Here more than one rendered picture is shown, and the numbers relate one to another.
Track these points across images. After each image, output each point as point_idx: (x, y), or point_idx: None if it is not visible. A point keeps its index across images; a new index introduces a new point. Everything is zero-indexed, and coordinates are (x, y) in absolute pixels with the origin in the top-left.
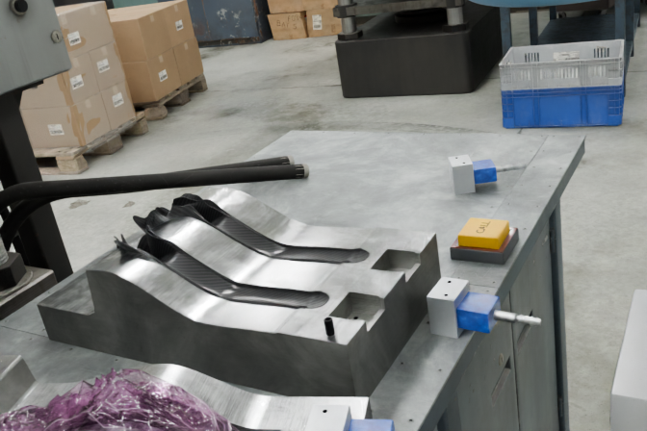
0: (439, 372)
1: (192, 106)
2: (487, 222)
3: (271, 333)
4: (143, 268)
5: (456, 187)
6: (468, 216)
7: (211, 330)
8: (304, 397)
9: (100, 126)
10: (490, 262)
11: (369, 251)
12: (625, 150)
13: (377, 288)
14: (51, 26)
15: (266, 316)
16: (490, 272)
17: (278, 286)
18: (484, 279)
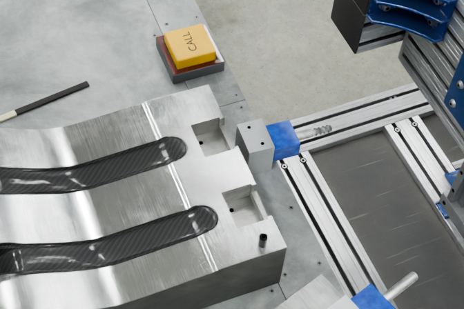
0: (293, 210)
1: None
2: (187, 34)
3: (209, 274)
4: (21, 292)
5: None
6: (130, 21)
7: (136, 303)
8: (280, 306)
9: None
10: (212, 73)
11: (178, 136)
12: None
13: (239, 175)
14: None
15: (181, 260)
16: (221, 85)
17: (142, 220)
18: (225, 94)
